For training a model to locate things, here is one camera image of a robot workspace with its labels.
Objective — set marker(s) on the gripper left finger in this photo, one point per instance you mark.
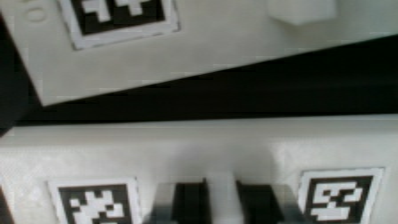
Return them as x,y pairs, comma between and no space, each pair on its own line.
191,203

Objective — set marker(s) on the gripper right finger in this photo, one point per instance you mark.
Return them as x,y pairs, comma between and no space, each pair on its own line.
261,207

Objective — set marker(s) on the white door panel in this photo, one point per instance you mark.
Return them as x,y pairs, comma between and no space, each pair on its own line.
106,45
90,174

